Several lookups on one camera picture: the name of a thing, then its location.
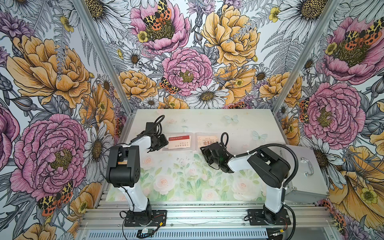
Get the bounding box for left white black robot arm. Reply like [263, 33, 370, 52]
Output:
[105, 116, 169, 226]

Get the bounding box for red and pink card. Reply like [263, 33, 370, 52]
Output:
[168, 135, 191, 150]

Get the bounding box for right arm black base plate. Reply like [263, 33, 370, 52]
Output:
[247, 208, 292, 227]

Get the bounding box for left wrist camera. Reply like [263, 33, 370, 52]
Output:
[146, 122, 162, 135]

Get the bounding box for silver aluminium case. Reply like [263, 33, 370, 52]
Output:
[285, 145, 329, 204]

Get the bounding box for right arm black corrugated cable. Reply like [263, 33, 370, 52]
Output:
[220, 131, 300, 240]

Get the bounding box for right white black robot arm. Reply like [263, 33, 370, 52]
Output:
[200, 142, 297, 225]

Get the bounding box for pale card red characters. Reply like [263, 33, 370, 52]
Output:
[197, 135, 218, 148]

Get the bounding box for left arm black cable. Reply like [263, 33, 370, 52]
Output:
[116, 114, 166, 211]

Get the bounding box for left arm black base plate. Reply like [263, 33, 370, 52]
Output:
[123, 210, 168, 227]

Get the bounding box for aluminium front rail frame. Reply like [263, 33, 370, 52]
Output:
[76, 202, 343, 240]

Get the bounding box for pink elephant photo album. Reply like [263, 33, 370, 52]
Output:
[162, 133, 221, 152]

